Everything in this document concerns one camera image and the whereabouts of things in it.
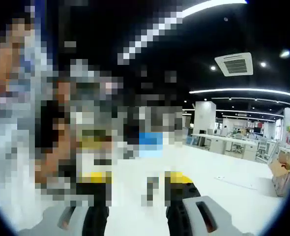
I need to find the square ceiling air vent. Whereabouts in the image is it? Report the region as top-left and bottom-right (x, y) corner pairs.
(214, 52), (254, 77)

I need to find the curved ceiling light strip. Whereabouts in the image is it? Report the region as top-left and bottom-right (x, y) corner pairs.
(188, 88), (290, 101)

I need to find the open cardboard box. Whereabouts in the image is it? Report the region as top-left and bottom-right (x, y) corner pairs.
(277, 148), (290, 170)
(267, 161), (290, 197)

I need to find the white office workstation row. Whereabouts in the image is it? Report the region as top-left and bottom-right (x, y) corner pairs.
(191, 132), (259, 160)

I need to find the long straight ceiling light strip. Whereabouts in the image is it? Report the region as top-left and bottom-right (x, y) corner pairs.
(183, 0), (248, 17)

